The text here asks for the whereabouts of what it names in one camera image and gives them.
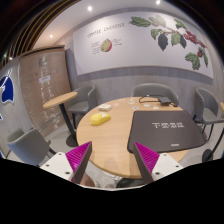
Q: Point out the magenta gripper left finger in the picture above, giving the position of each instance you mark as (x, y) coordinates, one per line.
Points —
(78, 159)

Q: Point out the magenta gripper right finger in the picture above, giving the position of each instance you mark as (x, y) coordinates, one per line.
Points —
(146, 161)

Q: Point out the dark grey mouse pad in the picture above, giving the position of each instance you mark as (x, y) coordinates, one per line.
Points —
(164, 131)

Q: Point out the small round side table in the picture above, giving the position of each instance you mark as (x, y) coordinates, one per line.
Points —
(60, 101)

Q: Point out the round wooden table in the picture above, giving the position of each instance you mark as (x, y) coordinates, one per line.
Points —
(110, 139)

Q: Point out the grey chair front left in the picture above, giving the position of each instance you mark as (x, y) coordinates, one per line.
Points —
(30, 147)

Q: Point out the grey chair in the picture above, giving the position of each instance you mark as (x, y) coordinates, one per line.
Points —
(30, 147)
(85, 101)
(206, 108)
(155, 90)

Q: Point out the white card box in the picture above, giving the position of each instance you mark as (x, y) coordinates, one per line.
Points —
(104, 107)

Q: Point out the grey chair back left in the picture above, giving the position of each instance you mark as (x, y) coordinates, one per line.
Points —
(85, 101)

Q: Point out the black power adapter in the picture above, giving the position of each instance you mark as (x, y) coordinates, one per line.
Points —
(164, 100)

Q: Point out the grey chair back centre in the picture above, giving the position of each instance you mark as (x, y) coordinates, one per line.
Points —
(155, 90)

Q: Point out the grey chair right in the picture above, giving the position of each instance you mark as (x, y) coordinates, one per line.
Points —
(206, 108)

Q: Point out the blue wall logo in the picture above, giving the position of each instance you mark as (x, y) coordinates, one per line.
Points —
(7, 87)

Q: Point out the coffee cherries wall poster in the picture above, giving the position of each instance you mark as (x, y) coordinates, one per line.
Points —
(134, 39)

